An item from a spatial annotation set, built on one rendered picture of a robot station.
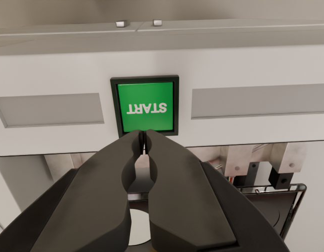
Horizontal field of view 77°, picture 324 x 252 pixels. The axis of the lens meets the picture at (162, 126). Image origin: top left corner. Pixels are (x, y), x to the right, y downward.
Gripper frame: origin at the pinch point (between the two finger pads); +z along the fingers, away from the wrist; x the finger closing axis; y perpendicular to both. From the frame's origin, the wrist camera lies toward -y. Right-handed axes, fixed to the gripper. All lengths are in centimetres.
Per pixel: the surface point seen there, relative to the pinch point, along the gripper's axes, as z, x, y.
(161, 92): 5.1, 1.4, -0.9
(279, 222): 11.5, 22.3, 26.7
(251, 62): 5.5, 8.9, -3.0
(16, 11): 101, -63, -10
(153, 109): 5.1, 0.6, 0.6
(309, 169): 19.5, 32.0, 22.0
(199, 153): 13.5, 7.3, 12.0
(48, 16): 101, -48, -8
